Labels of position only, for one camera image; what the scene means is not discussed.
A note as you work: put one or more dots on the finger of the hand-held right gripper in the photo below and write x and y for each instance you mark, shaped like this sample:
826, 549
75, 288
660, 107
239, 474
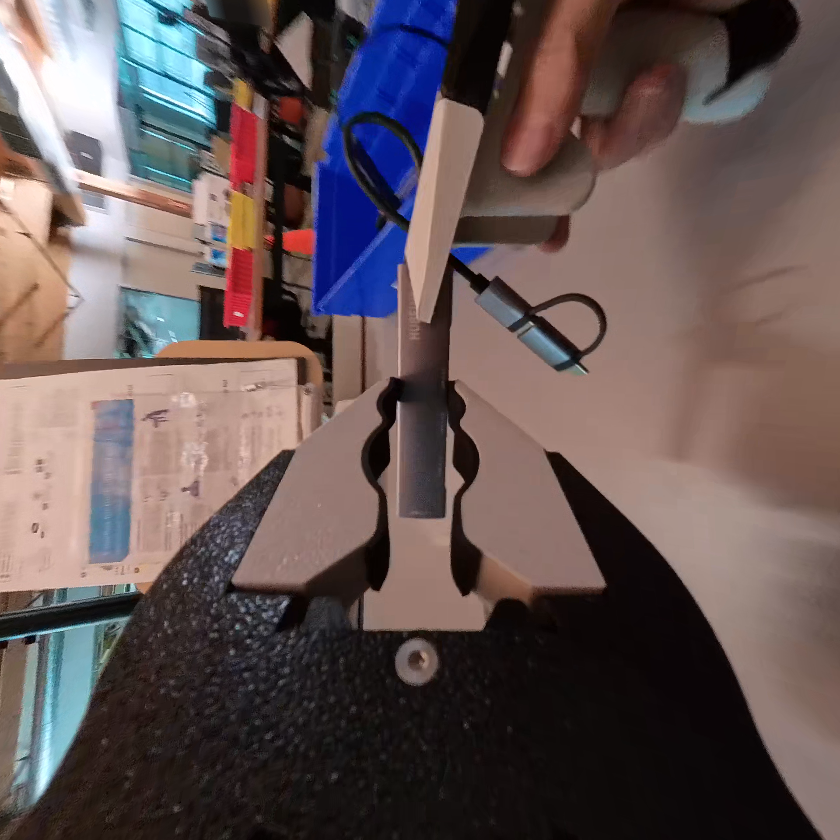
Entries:
443, 197

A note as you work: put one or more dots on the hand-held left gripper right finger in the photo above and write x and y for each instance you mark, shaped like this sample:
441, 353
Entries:
531, 525

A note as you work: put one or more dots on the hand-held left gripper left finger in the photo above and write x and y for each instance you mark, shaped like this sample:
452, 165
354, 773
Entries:
308, 525

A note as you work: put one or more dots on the blue plastic bin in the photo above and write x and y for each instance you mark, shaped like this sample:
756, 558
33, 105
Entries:
367, 197

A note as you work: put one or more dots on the grey metal USB hub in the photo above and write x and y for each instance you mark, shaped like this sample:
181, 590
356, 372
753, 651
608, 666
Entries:
423, 426

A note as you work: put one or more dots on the grey desk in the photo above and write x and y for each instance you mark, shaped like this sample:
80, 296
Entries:
689, 394

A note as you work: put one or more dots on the person's right hand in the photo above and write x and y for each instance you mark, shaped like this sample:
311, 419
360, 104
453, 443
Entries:
551, 98

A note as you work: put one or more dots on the orange traffic cone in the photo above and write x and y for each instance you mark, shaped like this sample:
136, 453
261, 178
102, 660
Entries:
298, 243

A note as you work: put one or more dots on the small yellow plastic bin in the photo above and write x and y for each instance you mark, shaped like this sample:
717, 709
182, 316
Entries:
241, 220

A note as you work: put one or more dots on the wooden document stand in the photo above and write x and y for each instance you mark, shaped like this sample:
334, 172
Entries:
197, 349

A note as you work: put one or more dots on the red plastic bin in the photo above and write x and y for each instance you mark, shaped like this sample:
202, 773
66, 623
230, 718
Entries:
239, 289

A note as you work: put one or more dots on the white cardboard box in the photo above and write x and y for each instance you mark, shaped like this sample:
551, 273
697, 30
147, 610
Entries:
211, 200

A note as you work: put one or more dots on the black metal pole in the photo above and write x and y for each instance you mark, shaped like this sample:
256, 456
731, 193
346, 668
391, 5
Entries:
65, 617

